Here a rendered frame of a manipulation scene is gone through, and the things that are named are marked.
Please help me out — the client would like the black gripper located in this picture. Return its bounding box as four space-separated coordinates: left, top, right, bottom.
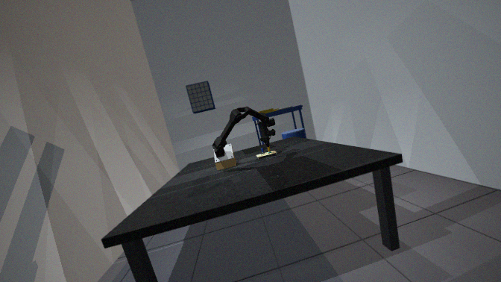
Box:
260 128 271 147

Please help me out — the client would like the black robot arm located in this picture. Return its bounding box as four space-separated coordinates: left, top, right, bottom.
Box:
212 107 275 157

